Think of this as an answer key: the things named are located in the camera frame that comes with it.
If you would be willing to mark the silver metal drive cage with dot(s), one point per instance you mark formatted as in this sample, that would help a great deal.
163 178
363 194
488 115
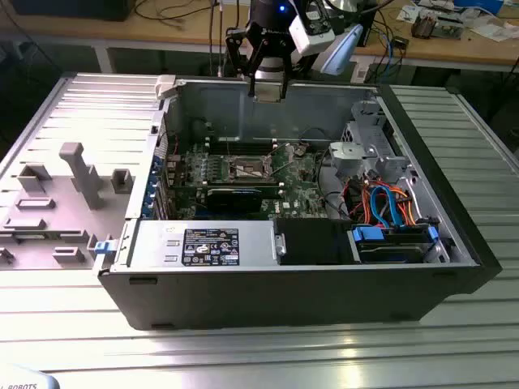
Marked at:
367 121

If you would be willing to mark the black PC case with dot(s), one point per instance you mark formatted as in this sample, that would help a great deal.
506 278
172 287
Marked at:
284 300

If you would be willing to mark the black RAM slot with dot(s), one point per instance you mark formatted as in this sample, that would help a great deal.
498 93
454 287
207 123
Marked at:
194 187
217 142
217 149

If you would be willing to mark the black fan shroud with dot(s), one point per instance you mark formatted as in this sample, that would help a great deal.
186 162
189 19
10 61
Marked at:
308 243

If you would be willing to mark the blue box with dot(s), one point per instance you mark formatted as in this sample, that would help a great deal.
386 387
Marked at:
482 5

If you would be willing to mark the hard disk in blue carrier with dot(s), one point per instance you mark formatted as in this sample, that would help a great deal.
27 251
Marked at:
389 249

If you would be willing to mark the silver power supply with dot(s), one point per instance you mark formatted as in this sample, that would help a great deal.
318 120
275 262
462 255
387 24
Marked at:
158 243

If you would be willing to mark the pale blue teach pendant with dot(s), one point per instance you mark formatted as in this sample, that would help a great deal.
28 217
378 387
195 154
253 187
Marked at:
24 381

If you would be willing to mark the wide black box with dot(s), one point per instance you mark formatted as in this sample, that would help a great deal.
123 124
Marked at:
73 8

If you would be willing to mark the gray plastic drive bracket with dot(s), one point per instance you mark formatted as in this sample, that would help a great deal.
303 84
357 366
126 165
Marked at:
348 154

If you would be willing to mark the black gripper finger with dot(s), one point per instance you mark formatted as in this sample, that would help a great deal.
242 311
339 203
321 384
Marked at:
286 81
232 48

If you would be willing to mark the silver CPU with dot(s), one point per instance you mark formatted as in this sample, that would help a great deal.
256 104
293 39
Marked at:
267 97

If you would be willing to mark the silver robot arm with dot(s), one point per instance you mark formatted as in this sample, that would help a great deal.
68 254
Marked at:
344 40

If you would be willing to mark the blue plastic case latch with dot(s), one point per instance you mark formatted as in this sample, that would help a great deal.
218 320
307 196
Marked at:
103 247

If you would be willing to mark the gray parts rack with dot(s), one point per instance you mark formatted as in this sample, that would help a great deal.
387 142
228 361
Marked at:
87 182

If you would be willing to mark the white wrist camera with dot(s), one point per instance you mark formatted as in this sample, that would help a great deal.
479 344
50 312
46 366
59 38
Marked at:
312 42

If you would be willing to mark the green motherboard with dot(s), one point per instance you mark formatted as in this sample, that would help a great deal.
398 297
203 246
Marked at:
296 190

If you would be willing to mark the small black device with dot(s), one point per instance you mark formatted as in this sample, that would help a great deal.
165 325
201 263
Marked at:
401 41

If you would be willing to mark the metal heat sink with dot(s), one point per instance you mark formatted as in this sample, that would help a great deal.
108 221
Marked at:
423 26

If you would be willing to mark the black graphics card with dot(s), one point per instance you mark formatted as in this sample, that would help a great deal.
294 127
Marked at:
233 200

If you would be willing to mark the CPU socket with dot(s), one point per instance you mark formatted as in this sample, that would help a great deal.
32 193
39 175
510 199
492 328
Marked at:
247 162

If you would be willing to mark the white plastic case latch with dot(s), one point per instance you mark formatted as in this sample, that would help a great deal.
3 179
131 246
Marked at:
166 86

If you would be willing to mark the gray metal box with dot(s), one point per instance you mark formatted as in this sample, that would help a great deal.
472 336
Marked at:
450 26

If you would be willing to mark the white paper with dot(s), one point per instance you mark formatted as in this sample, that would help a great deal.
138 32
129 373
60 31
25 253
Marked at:
492 31

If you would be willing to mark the wooden desk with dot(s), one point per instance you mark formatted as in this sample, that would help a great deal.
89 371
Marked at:
162 28

